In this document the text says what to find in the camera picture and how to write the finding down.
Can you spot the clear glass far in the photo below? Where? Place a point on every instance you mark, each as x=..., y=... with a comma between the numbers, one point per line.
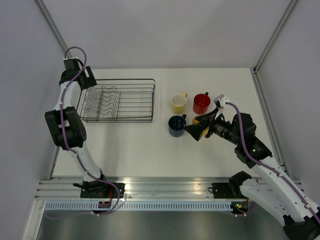
x=92, y=91

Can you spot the navy blue mug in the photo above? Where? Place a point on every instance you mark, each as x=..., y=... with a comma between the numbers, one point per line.
x=176, y=125

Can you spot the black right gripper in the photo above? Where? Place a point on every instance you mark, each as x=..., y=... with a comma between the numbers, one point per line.
x=209, y=117

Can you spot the bright yellow mug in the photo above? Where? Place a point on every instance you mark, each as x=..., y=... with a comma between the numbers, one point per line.
x=201, y=123

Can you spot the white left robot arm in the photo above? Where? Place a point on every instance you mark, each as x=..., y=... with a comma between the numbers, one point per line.
x=64, y=123

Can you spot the aluminium front rail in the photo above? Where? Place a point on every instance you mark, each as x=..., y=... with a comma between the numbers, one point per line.
x=136, y=188

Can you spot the pale yellow mug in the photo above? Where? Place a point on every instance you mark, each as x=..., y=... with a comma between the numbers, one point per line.
x=178, y=103

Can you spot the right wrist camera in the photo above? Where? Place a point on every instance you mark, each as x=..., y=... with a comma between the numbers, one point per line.
x=221, y=102

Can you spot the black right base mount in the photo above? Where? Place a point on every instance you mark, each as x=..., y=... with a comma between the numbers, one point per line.
x=222, y=190

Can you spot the aluminium frame rail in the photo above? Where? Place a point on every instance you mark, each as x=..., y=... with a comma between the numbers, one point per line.
x=50, y=22

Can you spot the red mug black handle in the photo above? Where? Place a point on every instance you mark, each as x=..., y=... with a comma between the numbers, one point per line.
x=201, y=103

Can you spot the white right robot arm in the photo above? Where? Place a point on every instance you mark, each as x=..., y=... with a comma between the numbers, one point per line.
x=298, y=215

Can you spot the white slotted cable duct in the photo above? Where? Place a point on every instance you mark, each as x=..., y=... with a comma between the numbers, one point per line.
x=223, y=206

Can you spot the clear glass middle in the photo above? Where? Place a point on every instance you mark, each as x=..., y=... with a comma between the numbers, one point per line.
x=91, y=100

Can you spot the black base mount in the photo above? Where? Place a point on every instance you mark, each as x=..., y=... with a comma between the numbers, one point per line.
x=222, y=190
x=94, y=189

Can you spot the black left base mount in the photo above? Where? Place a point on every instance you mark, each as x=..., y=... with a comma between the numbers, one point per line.
x=94, y=189

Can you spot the clear glass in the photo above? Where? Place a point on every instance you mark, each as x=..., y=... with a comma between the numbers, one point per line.
x=89, y=111
x=92, y=91
x=91, y=100

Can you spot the clear glass near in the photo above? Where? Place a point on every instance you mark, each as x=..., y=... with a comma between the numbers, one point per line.
x=89, y=111

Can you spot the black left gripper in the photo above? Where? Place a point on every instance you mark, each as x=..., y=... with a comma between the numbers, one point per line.
x=90, y=81

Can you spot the grey wire dish rack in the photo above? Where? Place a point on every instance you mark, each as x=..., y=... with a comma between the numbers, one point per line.
x=121, y=100

